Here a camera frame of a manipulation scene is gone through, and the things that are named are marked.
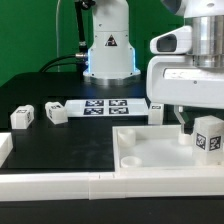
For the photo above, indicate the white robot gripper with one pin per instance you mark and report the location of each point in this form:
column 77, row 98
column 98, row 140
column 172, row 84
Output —
column 174, row 80

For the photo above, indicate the white square tabletop part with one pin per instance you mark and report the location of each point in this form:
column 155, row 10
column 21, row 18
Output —
column 143, row 148

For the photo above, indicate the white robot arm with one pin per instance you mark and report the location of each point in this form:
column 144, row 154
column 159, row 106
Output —
column 111, row 59

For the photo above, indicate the white sheet with AprilTags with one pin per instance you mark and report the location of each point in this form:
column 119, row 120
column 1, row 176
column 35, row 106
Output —
column 106, row 107

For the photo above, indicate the white front fence bar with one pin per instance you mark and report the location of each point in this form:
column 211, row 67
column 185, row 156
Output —
column 63, row 186

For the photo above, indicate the white left fence piece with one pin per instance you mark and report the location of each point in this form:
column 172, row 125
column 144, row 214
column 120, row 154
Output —
column 6, row 145

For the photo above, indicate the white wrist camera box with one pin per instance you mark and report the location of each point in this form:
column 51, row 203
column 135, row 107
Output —
column 175, row 42

